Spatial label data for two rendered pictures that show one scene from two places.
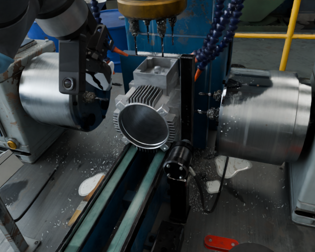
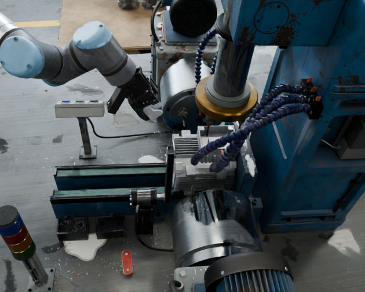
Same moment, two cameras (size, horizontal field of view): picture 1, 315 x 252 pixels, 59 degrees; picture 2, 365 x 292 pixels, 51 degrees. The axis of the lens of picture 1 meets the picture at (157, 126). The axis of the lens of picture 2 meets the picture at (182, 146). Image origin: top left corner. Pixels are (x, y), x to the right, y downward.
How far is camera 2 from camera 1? 0.92 m
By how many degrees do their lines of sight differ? 45
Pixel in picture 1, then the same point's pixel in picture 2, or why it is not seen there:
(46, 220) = (111, 152)
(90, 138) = not seen: hidden behind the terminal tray
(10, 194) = (124, 121)
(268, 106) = (187, 230)
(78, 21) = (115, 84)
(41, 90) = (165, 83)
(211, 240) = (126, 254)
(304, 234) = not seen: outside the picture
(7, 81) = (163, 61)
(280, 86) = (205, 230)
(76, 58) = (116, 97)
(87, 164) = not seen: hidden behind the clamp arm
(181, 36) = (277, 135)
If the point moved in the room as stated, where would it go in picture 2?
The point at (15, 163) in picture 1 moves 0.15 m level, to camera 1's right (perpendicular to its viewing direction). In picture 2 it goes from (98, 112) to (113, 141)
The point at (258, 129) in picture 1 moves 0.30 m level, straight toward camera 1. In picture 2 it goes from (175, 234) to (66, 234)
